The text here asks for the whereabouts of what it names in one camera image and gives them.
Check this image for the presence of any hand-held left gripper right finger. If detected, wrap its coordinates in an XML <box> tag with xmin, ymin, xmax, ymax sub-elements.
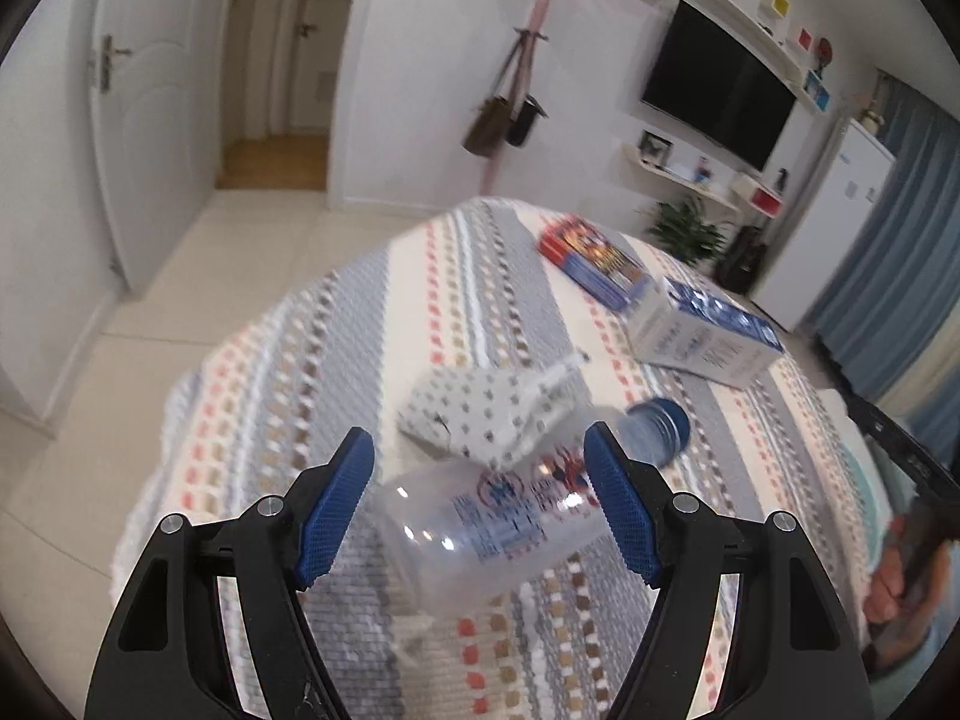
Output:
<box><xmin>583</xmin><ymin>421</ymin><xmax>877</xmax><ymax>720</ymax></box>

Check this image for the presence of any blue and cream curtain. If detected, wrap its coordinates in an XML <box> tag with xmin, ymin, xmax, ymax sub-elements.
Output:
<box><xmin>799</xmin><ymin>75</ymin><xmax>960</xmax><ymax>421</ymax></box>

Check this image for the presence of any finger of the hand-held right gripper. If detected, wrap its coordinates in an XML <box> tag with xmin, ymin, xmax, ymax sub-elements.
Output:
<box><xmin>846</xmin><ymin>394</ymin><xmax>960</xmax><ymax>541</ymax></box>

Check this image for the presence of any white open door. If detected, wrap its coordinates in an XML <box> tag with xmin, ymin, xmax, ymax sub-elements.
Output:
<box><xmin>90</xmin><ymin>0</ymin><xmax>248</xmax><ymax>293</ymax></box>

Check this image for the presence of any clear plastic bottle blue cap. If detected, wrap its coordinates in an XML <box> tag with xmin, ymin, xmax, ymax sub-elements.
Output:
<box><xmin>373</xmin><ymin>399</ymin><xmax>691</xmax><ymax>608</ymax></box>

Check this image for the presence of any metal door handle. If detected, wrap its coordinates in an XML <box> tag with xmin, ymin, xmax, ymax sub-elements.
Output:
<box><xmin>90</xmin><ymin>34</ymin><xmax>134</xmax><ymax>91</ymax></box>

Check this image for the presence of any black wall television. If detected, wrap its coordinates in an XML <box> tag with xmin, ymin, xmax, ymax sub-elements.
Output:
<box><xmin>640</xmin><ymin>0</ymin><xmax>796</xmax><ymax>173</ymax></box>

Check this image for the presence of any polka dot paper bag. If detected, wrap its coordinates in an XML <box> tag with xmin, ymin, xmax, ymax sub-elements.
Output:
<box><xmin>395</xmin><ymin>352</ymin><xmax>593</xmax><ymax>470</ymax></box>

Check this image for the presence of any low white wall shelf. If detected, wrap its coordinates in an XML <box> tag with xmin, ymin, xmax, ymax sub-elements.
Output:
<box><xmin>616</xmin><ymin>141</ymin><xmax>740</xmax><ymax>211</ymax></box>

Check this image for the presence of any white standing air conditioner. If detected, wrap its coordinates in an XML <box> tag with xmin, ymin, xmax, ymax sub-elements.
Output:
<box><xmin>750</xmin><ymin>118</ymin><xmax>897</xmax><ymax>331</ymax></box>

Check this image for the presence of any brown hanging bag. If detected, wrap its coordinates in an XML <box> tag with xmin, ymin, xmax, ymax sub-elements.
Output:
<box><xmin>461</xmin><ymin>37</ymin><xmax>526</xmax><ymax>158</ymax></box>

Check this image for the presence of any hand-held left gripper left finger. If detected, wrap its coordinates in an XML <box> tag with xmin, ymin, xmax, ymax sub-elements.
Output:
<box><xmin>84</xmin><ymin>426</ymin><xmax>376</xmax><ymax>720</ymax></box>

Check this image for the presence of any pink coat rack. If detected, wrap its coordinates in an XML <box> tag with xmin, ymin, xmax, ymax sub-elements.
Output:
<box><xmin>480</xmin><ymin>0</ymin><xmax>571</xmax><ymax>196</ymax></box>

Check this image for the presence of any small black hanging bag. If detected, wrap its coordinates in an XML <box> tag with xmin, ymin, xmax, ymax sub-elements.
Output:
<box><xmin>506</xmin><ymin>94</ymin><xmax>550</xmax><ymax>147</ymax></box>

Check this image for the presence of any green potted plant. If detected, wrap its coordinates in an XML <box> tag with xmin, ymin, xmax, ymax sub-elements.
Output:
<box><xmin>637</xmin><ymin>195</ymin><xmax>732</xmax><ymax>263</ymax></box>

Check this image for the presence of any red and blue card box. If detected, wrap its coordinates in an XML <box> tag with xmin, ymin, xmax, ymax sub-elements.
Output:
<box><xmin>538</xmin><ymin>215</ymin><xmax>650</xmax><ymax>311</ymax></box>

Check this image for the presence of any striped woven tablecloth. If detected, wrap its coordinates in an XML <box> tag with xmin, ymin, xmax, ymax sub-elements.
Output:
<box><xmin>109</xmin><ymin>196</ymin><xmax>882</xmax><ymax>720</ymax></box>

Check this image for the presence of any blue and white carton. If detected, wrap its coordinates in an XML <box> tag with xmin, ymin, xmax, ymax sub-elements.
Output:
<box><xmin>626</xmin><ymin>277</ymin><xmax>785</xmax><ymax>391</ymax></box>

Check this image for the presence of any white hallway door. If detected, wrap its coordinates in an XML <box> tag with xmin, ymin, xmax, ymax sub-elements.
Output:
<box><xmin>289</xmin><ymin>0</ymin><xmax>335</xmax><ymax>132</ymax></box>

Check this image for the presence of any red and white drawer box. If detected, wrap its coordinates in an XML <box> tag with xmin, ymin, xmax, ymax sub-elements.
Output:
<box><xmin>731</xmin><ymin>172</ymin><xmax>785</xmax><ymax>218</ymax></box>

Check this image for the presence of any black guitar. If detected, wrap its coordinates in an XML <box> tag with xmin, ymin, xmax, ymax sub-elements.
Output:
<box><xmin>716</xmin><ymin>225</ymin><xmax>770</xmax><ymax>293</ymax></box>

